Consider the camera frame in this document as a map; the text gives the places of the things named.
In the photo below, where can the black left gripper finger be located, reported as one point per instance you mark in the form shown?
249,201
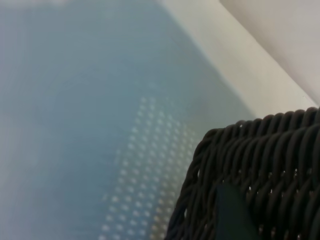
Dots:
232,215

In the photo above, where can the dark brown woven basket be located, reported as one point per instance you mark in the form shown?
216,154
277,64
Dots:
275,155

